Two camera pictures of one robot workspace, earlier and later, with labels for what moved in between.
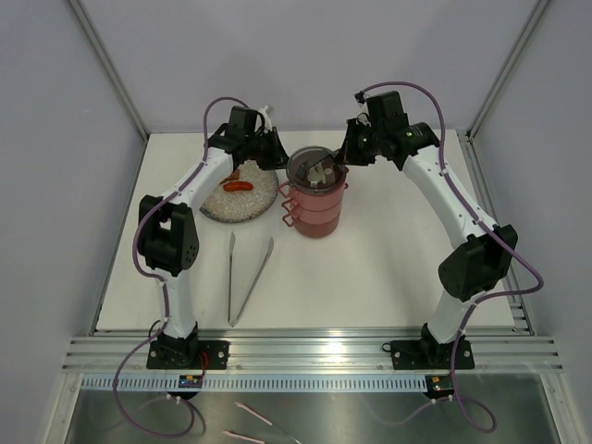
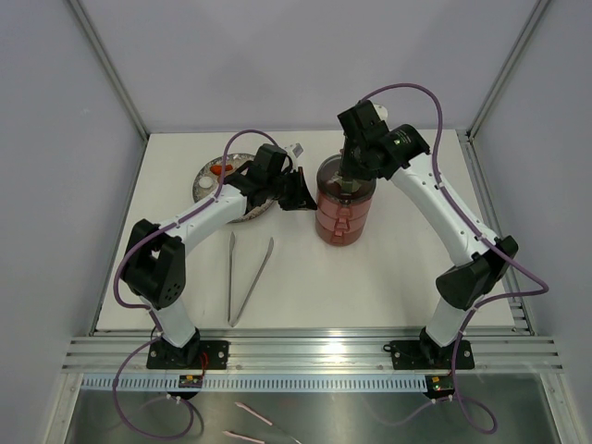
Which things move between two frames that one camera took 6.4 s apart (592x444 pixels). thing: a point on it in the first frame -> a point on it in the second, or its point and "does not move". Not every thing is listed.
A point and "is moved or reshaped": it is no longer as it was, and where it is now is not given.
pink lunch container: [311, 209] -> [343, 222]
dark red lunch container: [314, 225] -> [341, 236]
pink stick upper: [252, 412] does not move
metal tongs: [232, 240] does not move
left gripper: [277, 157] -> [302, 199]
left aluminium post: [109, 67] does not move
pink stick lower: [240, 437] does not move
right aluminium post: [508, 68] does not move
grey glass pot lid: [314, 170] is moved or reshaped
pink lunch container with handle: [331, 198] is moved or reshaped
